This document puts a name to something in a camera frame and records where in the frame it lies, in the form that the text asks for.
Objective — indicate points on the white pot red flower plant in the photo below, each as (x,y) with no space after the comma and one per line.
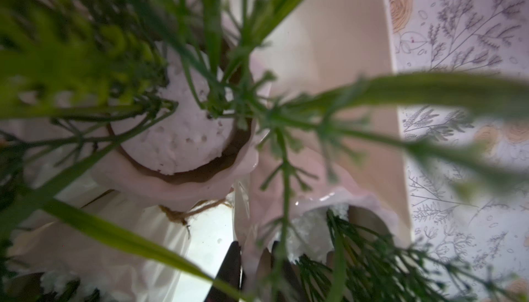
(369,265)

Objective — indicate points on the white pot pink flower plant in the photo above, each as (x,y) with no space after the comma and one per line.
(139,93)

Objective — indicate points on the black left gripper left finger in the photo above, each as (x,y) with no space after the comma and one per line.
(229,272)

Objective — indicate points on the cream storage tray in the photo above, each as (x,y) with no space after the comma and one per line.
(298,69)

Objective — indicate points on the white pot orange flower plant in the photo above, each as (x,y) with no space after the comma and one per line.
(58,254)

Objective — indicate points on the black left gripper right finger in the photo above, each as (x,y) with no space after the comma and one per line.
(294,290)

